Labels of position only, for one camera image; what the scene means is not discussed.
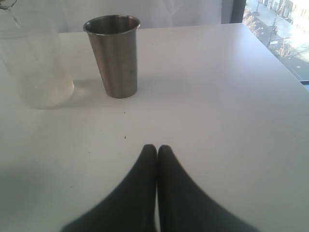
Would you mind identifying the stainless steel cup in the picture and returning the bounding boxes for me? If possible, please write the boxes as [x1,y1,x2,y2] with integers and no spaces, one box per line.
[83,14,140,99]

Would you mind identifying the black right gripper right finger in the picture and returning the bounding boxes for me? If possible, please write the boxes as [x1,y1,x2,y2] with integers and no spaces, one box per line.
[157,145,257,232]

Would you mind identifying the dark window frame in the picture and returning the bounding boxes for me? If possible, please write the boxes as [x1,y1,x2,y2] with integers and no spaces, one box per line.
[221,0,246,24]

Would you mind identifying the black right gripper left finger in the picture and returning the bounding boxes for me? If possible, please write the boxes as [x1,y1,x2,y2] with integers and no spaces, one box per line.
[63,145,157,232]

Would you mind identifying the translucent plastic container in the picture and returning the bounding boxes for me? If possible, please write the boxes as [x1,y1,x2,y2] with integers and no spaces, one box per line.
[0,0,74,109]

